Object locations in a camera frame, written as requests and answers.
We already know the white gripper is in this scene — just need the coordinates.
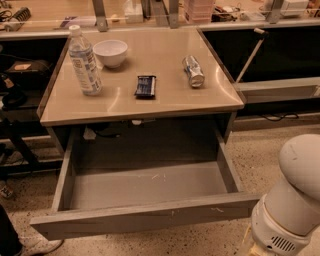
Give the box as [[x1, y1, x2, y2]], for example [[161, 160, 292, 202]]
[[237, 195, 311, 256]]

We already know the grey top drawer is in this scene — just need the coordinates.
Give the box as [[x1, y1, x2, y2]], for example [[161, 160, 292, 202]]
[[31, 126, 258, 239]]

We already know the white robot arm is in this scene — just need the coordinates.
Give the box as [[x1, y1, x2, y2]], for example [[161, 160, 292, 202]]
[[237, 134, 320, 256]]

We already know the silver soda can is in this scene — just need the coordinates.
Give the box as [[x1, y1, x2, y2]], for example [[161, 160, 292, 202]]
[[182, 55, 205, 88]]

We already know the dark blue snack packet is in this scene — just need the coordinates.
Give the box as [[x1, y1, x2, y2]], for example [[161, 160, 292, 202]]
[[134, 75, 156, 98]]

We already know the white sneaker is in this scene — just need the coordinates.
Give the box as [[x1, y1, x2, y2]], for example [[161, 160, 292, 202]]
[[16, 239, 63, 256]]

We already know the white ceramic bowl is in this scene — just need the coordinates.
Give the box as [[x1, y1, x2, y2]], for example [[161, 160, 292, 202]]
[[93, 40, 128, 68]]

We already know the pink plastic basket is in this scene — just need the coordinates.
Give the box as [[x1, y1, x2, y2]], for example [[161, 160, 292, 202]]
[[183, 0, 215, 23]]

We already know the clear plastic water bottle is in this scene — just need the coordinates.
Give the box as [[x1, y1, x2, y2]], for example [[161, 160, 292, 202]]
[[69, 25, 102, 95]]

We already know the black bag on shelf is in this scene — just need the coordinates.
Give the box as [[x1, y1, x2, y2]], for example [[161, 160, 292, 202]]
[[5, 60, 51, 83]]

